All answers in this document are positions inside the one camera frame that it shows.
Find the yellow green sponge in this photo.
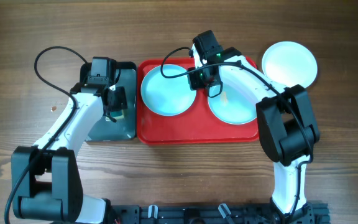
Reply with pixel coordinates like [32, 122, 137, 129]
[110, 110, 127, 120]

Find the light blue plate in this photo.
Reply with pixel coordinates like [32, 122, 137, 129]
[140, 66, 196, 116]

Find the white plate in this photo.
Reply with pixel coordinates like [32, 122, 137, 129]
[262, 41, 318, 88]

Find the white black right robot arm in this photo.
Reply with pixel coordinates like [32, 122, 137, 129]
[190, 45, 319, 223]

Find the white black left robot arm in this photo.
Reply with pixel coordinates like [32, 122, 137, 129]
[4, 83, 126, 223]

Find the black water tray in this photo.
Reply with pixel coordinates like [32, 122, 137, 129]
[86, 62, 137, 142]

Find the red plastic tray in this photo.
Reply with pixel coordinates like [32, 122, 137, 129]
[136, 59, 259, 145]

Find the mint green plate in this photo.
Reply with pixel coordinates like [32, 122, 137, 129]
[208, 68, 257, 125]

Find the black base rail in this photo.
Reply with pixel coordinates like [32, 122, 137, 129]
[104, 202, 331, 224]

